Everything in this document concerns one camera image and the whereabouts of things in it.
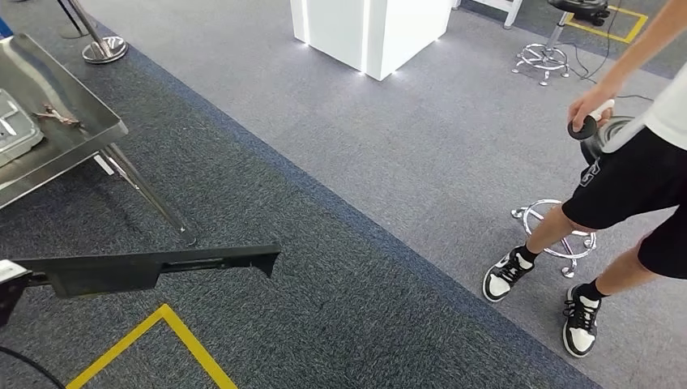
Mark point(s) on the person's hand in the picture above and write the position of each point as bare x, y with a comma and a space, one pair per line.
588, 104

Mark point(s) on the black plastic plate frame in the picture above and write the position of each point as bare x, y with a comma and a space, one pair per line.
107, 274

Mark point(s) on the person's forearm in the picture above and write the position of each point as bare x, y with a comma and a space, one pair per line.
644, 43

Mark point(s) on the steel workbench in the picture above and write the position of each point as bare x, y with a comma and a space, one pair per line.
53, 80

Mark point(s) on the blue metal shelf rack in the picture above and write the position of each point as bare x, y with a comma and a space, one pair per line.
4, 27

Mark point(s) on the person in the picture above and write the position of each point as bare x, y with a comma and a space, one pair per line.
617, 188

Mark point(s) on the stamped sheet metal panel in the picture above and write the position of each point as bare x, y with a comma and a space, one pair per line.
16, 134

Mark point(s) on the white lit pedestal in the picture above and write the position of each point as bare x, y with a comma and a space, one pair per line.
333, 27

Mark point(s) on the chrome stanchion post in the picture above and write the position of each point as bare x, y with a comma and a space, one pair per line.
104, 51

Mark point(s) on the dark base stanchion post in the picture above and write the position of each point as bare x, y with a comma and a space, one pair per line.
70, 31

